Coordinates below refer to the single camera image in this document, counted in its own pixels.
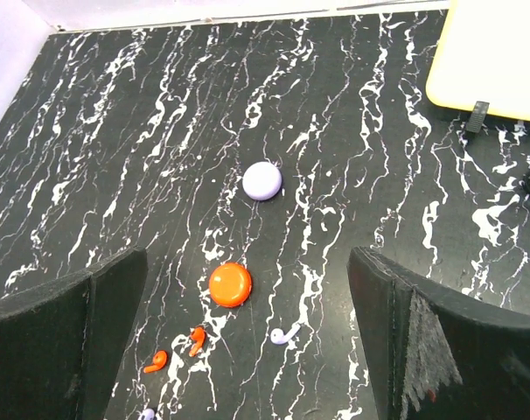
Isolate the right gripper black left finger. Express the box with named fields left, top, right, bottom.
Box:
left=0, top=247, right=148, bottom=419

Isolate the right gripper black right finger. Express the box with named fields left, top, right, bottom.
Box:
left=347, top=247, right=530, bottom=419

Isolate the lilac earbud front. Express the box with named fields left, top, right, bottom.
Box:
left=138, top=408, right=156, bottom=420

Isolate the lilac earbud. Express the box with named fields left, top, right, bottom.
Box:
left=269, top=323, right=301, bottom=346
left=138, top=408, right=156, bottom=420

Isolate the lilac earbud charging case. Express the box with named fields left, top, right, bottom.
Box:
left=242, top=161, right=282, bottom=201

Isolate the lilac earbud near case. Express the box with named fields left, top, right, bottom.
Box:
left=269, top=323, right=301, bottom=346

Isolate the orange earbud charging case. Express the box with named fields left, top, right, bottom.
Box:
left=209, top=262, right=253, bottom=308

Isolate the orange earbud lower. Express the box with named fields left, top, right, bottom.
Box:
left=143, top=350, right=168, bottom=374

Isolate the orange earbud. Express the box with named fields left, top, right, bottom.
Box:
left=143, top=350, right=168, bottom=374
left=189, top=326, right=206, bottom=357

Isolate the orange earbud upper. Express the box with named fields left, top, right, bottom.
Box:
left=189, top=326, right=206, bottom=357

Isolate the yellow framed whiteboard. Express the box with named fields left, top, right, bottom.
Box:
left=426, top=1, right=530, bottom=122

